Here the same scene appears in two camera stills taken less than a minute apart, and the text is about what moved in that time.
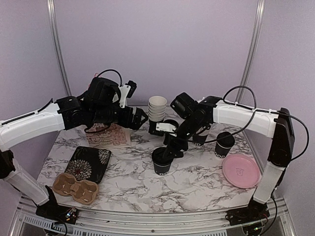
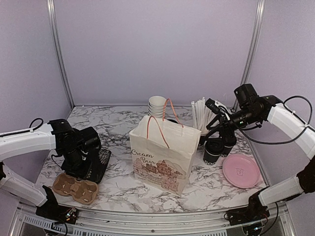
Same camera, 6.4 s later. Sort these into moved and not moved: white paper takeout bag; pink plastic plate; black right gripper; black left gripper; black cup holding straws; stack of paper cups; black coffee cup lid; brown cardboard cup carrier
Moved: black right gripper; black left gripper; white paper takeout bag
Not moved: stack of paper cups; brown cardboard cup carrier; black cup holding straws; pink plastic plate; black coffee cup lid
